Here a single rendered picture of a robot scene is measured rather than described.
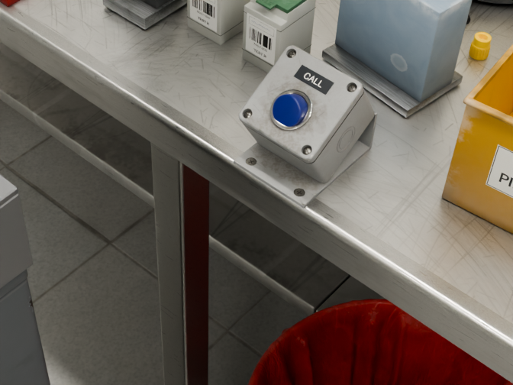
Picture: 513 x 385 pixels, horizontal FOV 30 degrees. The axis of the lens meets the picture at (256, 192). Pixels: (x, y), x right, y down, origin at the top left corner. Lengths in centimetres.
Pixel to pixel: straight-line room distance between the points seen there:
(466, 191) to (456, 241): 4
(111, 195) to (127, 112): 111
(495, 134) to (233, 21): 28
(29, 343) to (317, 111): 28
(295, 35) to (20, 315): 32
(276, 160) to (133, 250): 110
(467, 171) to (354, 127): 9
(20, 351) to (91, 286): 103
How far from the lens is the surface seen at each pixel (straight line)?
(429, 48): 77
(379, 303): 121
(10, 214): 64
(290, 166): 74
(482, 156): 70
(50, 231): 187
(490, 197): 72
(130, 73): 82
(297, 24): 81
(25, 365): 77
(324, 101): 70
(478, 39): 86
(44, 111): 171
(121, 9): 88
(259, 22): 80
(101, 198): 192
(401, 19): 78
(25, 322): 73
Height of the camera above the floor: 140
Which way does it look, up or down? 47 degrees down
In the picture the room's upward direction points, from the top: 3 degrees clockwise
